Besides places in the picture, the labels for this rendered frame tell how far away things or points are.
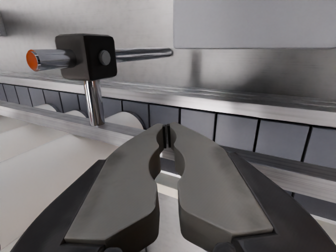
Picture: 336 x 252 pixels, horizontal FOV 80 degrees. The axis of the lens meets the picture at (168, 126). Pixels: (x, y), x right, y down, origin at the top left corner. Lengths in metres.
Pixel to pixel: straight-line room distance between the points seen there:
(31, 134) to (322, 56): 0.30
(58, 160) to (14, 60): 0.37
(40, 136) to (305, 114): 0.26
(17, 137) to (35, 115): 0.04
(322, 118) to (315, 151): 0.03
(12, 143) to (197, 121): 0.19
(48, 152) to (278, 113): 0.19
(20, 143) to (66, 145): 0.08
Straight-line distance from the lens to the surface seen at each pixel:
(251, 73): 0.24
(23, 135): 0.26
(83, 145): 0.19
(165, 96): 0.22
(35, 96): 0.39
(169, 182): 0.22
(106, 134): 0.16
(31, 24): 0.45
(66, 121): 0.19
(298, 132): 0.20
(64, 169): 0.17
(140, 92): 0.23
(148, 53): 0.22
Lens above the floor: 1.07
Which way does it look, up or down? 56 degrees down
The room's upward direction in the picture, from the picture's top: 126 degrees counter-clockwise
